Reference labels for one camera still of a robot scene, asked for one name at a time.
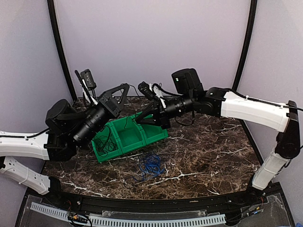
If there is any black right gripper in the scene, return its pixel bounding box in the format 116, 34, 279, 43
135, 92, 195, 130

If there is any black thin cable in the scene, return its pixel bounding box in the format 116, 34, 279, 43
93, 125, 119, 158

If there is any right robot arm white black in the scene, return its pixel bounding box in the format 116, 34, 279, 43
135, 68, 302, 205

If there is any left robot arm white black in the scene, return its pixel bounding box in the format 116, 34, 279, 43
0, 83, 130, 206

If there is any green plastic three-compartment bin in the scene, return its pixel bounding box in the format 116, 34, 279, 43
91, 113, 168, 163

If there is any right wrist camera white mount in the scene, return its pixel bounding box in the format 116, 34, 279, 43
138, 81, 166, 108

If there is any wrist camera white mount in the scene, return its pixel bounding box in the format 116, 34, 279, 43
138, 81, 166, 108
74, 69, 98, 107

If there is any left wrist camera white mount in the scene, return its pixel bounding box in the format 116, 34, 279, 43
74, 69, 98, 107

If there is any blue tangled cable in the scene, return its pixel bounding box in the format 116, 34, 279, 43
134, 154, 166, 183

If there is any black cable on table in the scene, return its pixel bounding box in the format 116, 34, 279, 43
124, 174, 147, 191

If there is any black frame post left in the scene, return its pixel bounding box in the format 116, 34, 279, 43
47, 0, 77, 101

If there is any black frame post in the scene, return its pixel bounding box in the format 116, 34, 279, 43
47, 0, 77, 101
232, 0, 258, 90

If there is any white slotted cable duct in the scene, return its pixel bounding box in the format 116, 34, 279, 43
30, 202, 226, 227

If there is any black front rail base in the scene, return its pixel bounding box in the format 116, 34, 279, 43
15, 183, 295, 227

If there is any black frame post right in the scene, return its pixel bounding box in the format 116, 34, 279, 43
232, 0, 258, 90

